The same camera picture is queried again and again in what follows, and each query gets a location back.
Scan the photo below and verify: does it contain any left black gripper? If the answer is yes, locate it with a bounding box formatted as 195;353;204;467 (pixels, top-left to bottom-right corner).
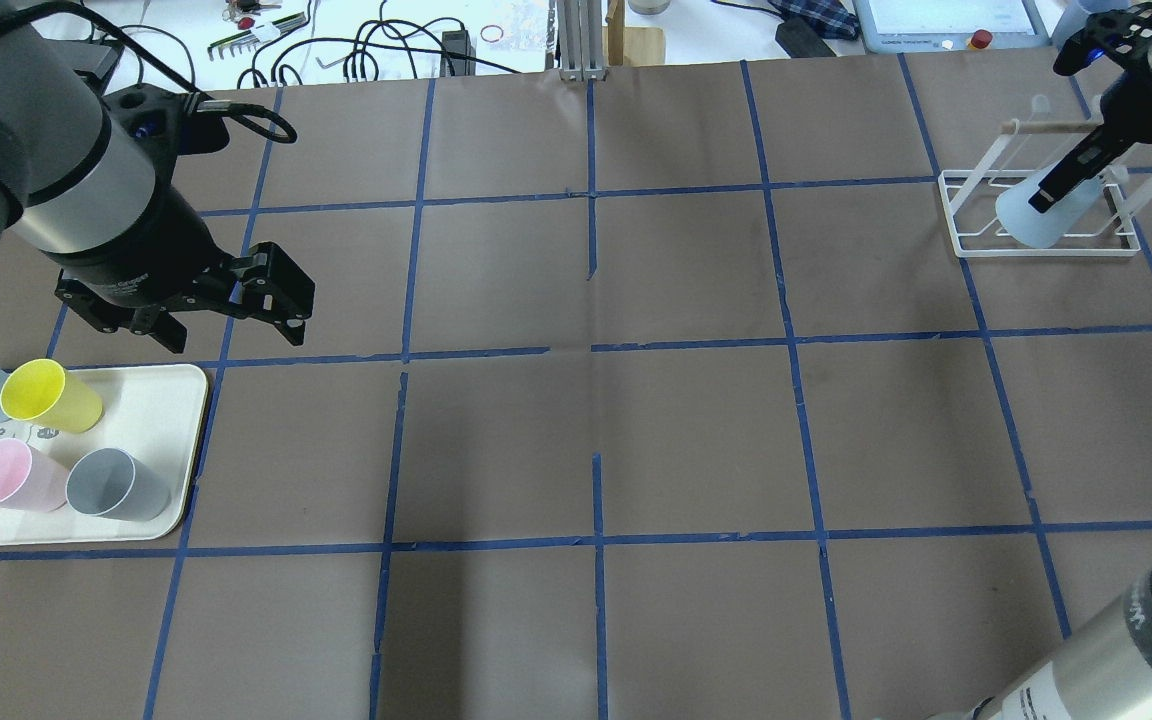
55;209;316;354

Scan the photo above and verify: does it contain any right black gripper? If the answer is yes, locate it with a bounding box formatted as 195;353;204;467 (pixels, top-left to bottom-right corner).
1028;69;1152;214

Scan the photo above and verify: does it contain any light blue plastic cup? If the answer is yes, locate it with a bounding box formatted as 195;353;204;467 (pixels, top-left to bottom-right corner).
995;165;1109;250

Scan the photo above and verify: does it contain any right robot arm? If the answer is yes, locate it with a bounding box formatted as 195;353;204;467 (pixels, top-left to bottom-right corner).
956;1;1152;719

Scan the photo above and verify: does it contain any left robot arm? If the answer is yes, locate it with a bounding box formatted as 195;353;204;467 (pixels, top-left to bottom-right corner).
0;1;316;354

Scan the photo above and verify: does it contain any yellow plastic cup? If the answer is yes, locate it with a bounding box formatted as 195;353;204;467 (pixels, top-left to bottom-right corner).
0;357;104;434

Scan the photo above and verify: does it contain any grey plastic cup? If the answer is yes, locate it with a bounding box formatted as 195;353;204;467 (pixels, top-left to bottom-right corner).
65;447;172;521

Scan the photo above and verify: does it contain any pink plastic cup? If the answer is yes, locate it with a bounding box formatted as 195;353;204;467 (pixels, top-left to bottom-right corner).
0;438;69;511

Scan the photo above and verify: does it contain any cream plastic tray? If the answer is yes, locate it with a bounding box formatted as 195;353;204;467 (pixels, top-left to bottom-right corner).
0;363;210;550

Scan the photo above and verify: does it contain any teach pendant tablet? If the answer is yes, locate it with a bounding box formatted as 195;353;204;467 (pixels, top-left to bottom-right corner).
852;1;1049;54

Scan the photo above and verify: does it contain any hex key set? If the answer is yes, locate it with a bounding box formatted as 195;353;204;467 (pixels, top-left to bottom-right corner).
205;12;310;61

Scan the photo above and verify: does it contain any black power adapter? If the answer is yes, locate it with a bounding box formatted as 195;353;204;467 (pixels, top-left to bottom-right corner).
439;29;475;77

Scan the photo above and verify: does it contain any wooden block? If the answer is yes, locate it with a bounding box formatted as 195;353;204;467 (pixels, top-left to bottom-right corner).
602;1;667;67

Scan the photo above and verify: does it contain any white wire cup rack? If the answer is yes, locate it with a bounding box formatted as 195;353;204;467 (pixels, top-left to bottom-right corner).
937;94;1152;259

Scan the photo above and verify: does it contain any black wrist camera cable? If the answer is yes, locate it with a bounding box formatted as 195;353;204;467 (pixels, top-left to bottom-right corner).
12;0;298;145

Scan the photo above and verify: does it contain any black cable bundle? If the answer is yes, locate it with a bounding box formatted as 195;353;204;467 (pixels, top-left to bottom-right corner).
238;0;522;89

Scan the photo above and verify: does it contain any aluminium frame post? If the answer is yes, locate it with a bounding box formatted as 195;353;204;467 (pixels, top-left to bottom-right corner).
552;1;607;82

